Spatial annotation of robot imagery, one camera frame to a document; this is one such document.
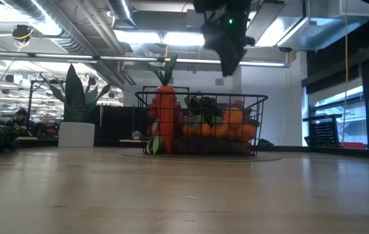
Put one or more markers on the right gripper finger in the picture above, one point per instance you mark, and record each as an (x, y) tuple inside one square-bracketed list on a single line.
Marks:
[(239, 60), (228, 66)]

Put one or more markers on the black grape bunch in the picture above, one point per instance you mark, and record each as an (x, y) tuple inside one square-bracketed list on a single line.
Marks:
[(205, 104)]

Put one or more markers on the orange carrot green leaves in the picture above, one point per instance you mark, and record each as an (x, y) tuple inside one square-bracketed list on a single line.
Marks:
[(166, 113)]

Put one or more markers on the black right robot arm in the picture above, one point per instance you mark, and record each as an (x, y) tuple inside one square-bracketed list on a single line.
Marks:
[(210, 5)]

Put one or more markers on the grey ceiling unit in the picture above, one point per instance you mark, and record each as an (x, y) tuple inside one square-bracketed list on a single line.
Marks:
[(192, 19)]

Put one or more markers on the black perforated crate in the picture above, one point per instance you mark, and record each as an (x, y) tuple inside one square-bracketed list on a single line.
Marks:
[(325, 133)]

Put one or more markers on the black partition panel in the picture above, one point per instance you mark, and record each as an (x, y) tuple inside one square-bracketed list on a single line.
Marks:
[(116, 126)]

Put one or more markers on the red box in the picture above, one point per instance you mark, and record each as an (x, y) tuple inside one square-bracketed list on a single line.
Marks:
[(353, 145)]

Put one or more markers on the long ceiling light strip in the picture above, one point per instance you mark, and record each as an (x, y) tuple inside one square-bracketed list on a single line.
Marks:
[(73, 57)]

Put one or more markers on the potted plant white pot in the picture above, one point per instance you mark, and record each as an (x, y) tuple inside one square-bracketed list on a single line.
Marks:
[(76, 136)]

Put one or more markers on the black ceiling dome device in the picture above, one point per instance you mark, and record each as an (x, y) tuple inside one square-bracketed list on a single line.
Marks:
[(21, 32)]

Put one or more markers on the person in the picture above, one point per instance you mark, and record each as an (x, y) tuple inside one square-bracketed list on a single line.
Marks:
[(21, 114)]

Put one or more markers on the wall vent grille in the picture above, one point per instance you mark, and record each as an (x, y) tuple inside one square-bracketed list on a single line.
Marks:
[(218, 82)]

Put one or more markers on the security camera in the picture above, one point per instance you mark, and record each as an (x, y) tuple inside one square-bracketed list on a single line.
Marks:
[(285, 49)]

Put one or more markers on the rectangular silver ceiling duct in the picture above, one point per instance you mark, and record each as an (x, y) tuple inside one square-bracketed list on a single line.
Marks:
[(301, 32)]

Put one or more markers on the black aluminium table frame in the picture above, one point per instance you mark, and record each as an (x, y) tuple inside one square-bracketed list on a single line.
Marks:
[(334, 151)]

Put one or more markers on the round silver ceiling duct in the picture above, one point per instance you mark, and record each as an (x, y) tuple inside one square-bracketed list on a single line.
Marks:
[(73, 42)]

